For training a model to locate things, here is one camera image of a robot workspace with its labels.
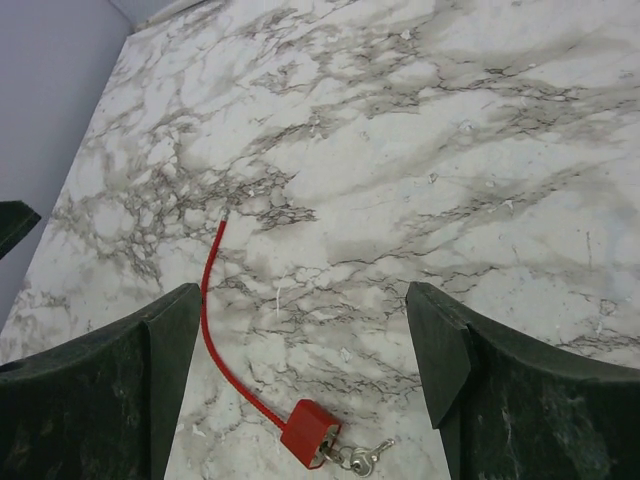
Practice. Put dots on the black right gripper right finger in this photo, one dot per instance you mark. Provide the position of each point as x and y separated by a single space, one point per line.
508 406

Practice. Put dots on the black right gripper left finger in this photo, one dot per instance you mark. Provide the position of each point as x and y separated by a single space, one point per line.
106 404

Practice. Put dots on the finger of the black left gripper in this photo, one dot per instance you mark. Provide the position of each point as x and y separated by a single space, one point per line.
17 219

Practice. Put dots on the silver keys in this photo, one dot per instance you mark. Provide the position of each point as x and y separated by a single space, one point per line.
360 461

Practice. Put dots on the red padlock with cable shackle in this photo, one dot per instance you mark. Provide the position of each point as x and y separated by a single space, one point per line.
310 431

